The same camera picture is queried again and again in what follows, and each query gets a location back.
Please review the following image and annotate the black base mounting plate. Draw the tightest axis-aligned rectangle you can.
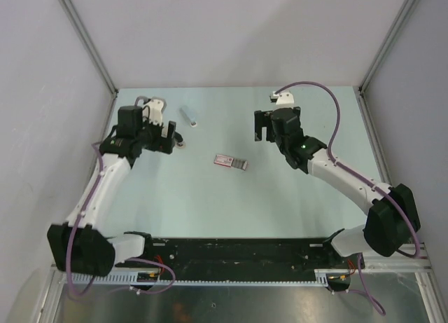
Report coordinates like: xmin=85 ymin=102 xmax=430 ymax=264
xmin=119 ymin=238 xmax=359 ymax=282

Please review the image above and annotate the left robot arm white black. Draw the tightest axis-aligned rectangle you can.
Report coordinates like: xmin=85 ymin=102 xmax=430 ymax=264
xmin=47 ymin=97 xmax=176 ymax=277

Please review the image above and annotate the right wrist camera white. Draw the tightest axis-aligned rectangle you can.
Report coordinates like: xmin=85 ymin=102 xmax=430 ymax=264
xmin=269 ymin=91 xmax=295 ymax=109

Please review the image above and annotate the white slotted cable duct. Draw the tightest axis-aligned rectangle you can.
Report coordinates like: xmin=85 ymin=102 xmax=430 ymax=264
xmin=62 ymin=269 xmax=333 ymax=287

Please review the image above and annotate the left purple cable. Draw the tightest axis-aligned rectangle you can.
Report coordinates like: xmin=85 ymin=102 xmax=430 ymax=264
xmin=65 ymin=97 xmax=176 ymax=298

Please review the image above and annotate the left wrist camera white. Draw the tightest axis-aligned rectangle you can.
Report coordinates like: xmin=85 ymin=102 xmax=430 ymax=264
xmin=142 ymin=97 xmax=167 ymax=126

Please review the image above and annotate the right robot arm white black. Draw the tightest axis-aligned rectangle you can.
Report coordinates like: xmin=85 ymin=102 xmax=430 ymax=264
xmin=254 ymin=107 xmax=421 ymax=268

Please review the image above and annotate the beige black stapler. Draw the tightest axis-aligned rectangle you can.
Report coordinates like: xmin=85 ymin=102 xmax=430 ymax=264
xmin=174 ymin=132 xmax=186 ymax=149

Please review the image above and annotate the aluminium frame rail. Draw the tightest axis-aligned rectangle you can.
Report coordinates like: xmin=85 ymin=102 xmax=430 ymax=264
xmin=363 ymin=244 xmax=432 ymax=273

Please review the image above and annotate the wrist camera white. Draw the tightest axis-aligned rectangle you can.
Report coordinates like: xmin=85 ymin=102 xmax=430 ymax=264
xmin=142 ymin=97 xmax=167 ymax=126
xmin=269 ymin=91 xmax=295 ymax=109

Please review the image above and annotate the red white staple box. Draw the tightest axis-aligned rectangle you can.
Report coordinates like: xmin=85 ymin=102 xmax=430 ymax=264
xmin=213 ymin=154 xmax=248 ymax=170

